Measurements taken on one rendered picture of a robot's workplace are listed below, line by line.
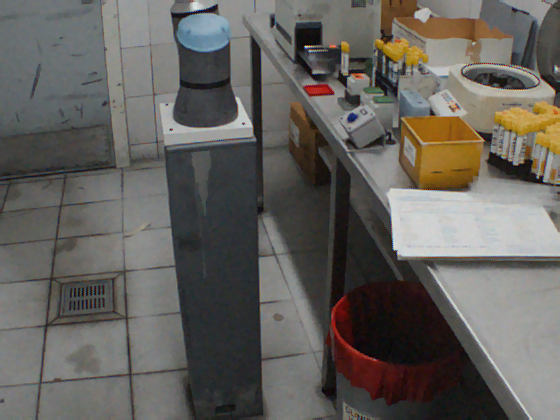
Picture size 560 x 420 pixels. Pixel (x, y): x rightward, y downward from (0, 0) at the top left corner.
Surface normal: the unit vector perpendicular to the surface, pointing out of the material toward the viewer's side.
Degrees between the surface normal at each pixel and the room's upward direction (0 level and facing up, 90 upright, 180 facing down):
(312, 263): 0
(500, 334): 0
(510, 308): 0
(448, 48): 93
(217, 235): 90
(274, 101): 90
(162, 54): 90
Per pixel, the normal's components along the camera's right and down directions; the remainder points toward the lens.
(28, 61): 0.21, 0.47
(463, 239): 0.00, -0.88
